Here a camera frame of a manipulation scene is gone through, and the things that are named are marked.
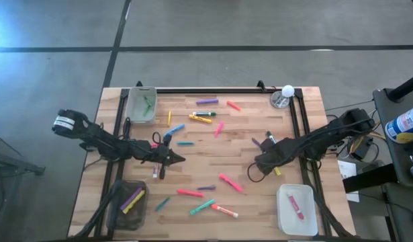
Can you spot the orange highlighter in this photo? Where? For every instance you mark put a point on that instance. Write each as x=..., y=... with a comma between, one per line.
x=233, y=105

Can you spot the dark metal stand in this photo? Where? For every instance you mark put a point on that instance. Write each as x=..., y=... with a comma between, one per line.
x=25, y=166

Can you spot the slim yellow highlighter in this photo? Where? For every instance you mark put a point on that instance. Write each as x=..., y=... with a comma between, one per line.
x=169, y=118

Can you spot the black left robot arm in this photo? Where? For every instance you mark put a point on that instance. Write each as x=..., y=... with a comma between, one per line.
x=98, y=138

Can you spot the blue white spray can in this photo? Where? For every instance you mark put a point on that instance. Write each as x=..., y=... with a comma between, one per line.
x=404, y=124

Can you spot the pink Expo marker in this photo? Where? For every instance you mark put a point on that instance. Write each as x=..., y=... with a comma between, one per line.
x=295, y=206

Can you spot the slim purple highlighter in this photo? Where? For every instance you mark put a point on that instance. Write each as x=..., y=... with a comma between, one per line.
x=206, y=188

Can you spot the golden yellow marker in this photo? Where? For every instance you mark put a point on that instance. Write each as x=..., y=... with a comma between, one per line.
x=200, y=118

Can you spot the white light bulb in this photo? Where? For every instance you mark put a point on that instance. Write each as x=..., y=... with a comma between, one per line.
x=288, y=91

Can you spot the light grey plastic bin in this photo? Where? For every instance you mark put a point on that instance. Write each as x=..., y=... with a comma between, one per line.
x=135, y=111

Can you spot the black frame strut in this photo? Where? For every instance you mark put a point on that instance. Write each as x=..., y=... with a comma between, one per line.
x=330, y=218
x=98, y=211

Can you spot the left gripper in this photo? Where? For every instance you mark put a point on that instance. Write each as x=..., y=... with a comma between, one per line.
x=152, y=154

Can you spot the black power box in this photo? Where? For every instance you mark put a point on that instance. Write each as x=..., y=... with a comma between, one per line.
x=360, y=149

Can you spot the black table frame rail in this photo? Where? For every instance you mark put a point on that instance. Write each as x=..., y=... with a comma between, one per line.
x=209, y=90

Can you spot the pink highlighter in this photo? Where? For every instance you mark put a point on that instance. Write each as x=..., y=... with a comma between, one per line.
x=230, y=182
x=219, y=129
x=154, y=145

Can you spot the black pole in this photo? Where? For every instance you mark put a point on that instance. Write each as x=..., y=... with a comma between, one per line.
x=404, y=89

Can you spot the purple Sharpie highlighter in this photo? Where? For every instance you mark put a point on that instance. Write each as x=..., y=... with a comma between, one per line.
x=131, y=198

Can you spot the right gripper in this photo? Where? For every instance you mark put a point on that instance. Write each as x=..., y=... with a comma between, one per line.
x=280, y=151

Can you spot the orange Expo marker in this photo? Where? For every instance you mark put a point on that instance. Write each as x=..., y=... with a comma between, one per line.
x=224, y=210

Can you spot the black frame clamp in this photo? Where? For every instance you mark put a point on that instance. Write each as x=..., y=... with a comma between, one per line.
x=261, y=85
x=139, y=84

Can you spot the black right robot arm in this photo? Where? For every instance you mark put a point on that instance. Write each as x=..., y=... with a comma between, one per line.
x=327, y=134

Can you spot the yellow Sharpie highlighter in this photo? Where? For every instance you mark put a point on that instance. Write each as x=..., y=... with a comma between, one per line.
x=134, y=202
x=277, y=171

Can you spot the green Expo marker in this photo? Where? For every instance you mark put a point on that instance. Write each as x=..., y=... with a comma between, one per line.
x=204, y=114

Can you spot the blue highlighter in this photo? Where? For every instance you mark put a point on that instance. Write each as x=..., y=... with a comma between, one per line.
x=176, y=129

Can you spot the black bar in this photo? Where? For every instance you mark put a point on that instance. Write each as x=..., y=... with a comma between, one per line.
x=367, y=179

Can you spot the coral red Sharpie highlighter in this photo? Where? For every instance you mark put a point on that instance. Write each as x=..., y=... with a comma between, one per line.
x=190, y=193

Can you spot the white plastic bin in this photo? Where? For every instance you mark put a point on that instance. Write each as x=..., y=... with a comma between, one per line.
x=286, y=222

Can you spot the teal wide Sharpie highlighter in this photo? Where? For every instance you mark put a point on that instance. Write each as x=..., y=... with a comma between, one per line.
x=202, y=207

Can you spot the red Expo marker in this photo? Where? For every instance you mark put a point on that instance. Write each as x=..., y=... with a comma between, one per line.
x=155, y=171

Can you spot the dark translucent plastic bin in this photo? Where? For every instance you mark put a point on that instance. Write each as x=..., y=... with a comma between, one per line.
x=125, y=222

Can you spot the black Expo marker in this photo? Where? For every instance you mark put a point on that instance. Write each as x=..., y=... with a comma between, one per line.
x=270, y=135

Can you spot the dark grey side cart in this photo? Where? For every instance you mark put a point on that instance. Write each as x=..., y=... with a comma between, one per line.
x=394, y=215

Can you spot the white paper sheet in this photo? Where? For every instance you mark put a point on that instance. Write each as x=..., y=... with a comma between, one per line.
x=347, y=169

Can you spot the green highlighter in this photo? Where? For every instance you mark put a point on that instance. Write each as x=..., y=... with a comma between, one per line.
x=148, y=109
x=146, y=101

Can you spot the teal slim highlighter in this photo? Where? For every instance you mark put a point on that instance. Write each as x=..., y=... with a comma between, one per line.
x=186, y=143
x=162, y=204

